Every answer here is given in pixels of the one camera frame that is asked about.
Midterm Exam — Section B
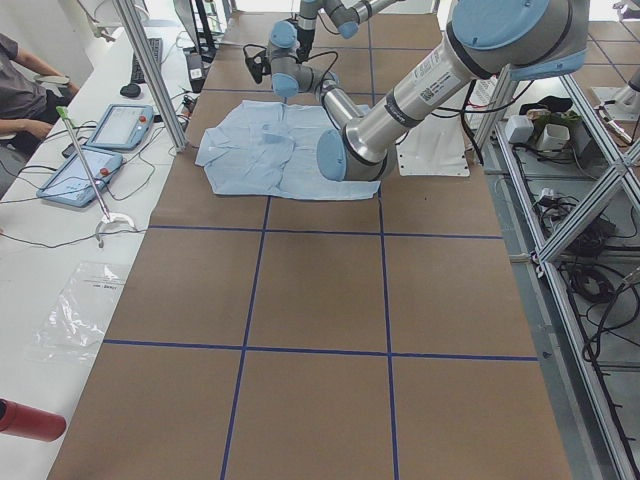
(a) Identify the light blue button shirt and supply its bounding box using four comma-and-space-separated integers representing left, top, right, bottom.
195, 100, 380, 201

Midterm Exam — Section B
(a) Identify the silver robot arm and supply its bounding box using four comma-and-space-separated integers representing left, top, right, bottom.
245, 1, 393, 98
316, 0, 590, 181

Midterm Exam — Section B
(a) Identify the metal grabber stick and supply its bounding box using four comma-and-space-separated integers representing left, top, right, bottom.
56, 106, 138, 248

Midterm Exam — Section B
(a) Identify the black power adapter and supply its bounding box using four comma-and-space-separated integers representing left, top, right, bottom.
185, 53, 206, 93

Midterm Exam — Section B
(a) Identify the white power adapter box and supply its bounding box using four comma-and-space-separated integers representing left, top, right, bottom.
504, 115, 534, 144

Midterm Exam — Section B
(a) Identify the far blue teach pendant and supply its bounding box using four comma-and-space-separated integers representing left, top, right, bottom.
86, 104, 154, 151

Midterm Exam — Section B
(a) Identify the blue teach pendant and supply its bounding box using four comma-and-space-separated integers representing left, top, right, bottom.
36, 147, 123, 207
86, 104, 154, 151

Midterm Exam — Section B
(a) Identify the black computer mouse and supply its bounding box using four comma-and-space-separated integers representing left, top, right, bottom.
119, 83, 141, 99

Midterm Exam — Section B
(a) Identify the black keyboard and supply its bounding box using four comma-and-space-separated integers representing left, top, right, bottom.
130, 37, 165, 85

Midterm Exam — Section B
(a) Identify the near blue teach pendant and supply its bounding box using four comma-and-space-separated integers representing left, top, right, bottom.
36, 147, 123, 207

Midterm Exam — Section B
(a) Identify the clear plastic bag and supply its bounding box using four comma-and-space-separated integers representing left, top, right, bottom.
24, 262, 131, 366

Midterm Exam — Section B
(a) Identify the seated person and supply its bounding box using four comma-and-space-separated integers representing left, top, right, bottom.
1, 34, 79, 156

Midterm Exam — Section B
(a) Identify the red cylinder bottle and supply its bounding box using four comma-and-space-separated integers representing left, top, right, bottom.
1, 399, 67, 442

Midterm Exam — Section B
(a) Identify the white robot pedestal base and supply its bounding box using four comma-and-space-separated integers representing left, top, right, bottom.
397, 116, 470, 177

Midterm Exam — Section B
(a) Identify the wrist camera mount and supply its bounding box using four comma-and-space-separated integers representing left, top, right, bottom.
242, 44, 271, 85

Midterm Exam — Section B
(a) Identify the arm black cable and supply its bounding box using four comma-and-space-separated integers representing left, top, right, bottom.
299, 48, 341, 84

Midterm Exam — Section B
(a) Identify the aluminium frame post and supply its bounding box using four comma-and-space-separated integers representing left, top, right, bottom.
113, 0, 187, 153

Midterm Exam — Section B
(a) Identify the aluminium frame rail structure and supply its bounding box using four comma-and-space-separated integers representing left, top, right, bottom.
469, 19, 640, 480

